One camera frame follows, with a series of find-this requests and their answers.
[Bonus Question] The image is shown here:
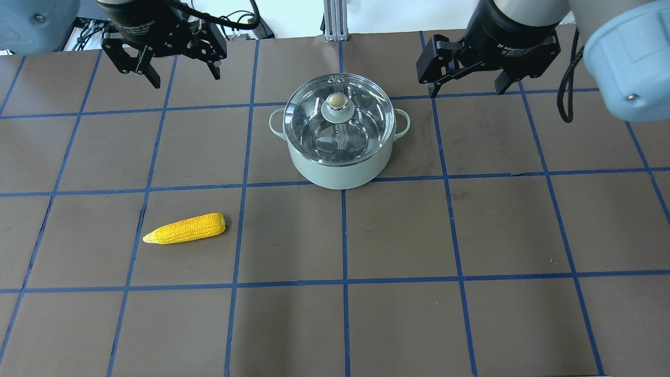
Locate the aluminium frame post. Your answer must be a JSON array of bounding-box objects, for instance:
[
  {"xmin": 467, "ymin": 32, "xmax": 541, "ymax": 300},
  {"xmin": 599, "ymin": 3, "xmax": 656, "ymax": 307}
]
[{"xmin": 321, "ymin": 0, "xmax": 350, "ymax": 41}]

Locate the glass pot lid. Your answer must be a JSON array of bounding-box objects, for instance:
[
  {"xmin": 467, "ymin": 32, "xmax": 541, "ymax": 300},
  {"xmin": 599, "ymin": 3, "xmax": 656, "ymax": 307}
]
[{"xmin": 282, "ymin": 73, "xmax": 397, "ymax": 167}]

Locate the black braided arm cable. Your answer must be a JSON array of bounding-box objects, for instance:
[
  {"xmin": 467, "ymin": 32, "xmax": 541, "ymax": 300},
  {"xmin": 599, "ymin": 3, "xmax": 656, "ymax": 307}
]
[{"xmin": 557, "ymin": 27, "xmax": 585, "ymax": 124}]

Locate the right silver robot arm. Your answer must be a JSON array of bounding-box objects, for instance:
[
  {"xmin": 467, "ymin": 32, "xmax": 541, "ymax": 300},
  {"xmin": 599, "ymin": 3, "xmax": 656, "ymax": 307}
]
[{"xmin": 416, "ymin": 1, "xmax": 669, "ymax": 123}]

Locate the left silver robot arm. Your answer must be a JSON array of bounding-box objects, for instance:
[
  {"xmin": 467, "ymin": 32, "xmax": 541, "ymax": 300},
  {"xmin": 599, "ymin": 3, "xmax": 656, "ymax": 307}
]
[{"xmin": 1, "ymin": 1, "xmax": 227, "ymax": 88}]

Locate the yellow corn cob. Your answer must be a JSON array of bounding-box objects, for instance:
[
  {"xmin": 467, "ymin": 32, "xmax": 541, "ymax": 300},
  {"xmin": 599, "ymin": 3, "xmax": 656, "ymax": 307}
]
[{"xmin": 142, "ymin": 213, "xmax": 227, "ymax": 245}]

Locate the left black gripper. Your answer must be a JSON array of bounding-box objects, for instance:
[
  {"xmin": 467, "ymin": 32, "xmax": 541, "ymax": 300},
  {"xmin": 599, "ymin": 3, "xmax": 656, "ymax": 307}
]
[{"xmin": 96, "ymin": 1, "xmax": 227, "ymax": 88}]

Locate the pale green cooking pot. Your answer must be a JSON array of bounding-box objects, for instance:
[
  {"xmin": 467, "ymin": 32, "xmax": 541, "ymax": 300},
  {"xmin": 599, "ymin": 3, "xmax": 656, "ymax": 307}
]
[{"xmin": 269, "ymin": 73, "xmax": 411, "ymax": 190}]

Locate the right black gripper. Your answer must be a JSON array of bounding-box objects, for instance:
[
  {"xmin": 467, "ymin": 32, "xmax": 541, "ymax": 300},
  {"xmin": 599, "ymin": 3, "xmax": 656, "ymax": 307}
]
[{"xmin": 416, "ymin": 1, "xmax": 561, "ymax": 98}]

